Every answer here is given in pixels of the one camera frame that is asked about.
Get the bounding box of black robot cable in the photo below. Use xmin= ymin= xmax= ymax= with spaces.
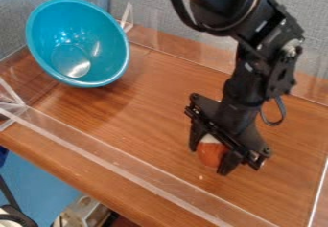
xmin=257 ymin=95 xmax=286 ymax=127

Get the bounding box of clear acrylic barrier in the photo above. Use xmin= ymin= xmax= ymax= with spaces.
xmin=0 ymin=1 xmax=328 ymax=227

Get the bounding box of brown and white toy mushroom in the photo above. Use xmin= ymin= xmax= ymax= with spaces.
xmin=195 ymin=134 xmax=227 ymax=168

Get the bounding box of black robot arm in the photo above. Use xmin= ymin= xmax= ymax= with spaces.
xmin=170 ymin=0 xmax=304 ymax=175

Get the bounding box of grey box under table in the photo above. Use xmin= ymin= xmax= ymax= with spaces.
xmin=52 ymin=195 xmax=111 ymax=227

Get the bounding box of black and white chair part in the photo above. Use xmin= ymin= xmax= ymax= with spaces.
xmin=0 ymin=175 xmax=39 ymax=227

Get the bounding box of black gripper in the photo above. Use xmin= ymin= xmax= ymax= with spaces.
xmin=184 ymin=93 xmax=271 ymax=176

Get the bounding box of blue plastic bowl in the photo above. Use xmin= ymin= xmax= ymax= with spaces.
xmin=25 ymin=0 xmax=131 ymax=88

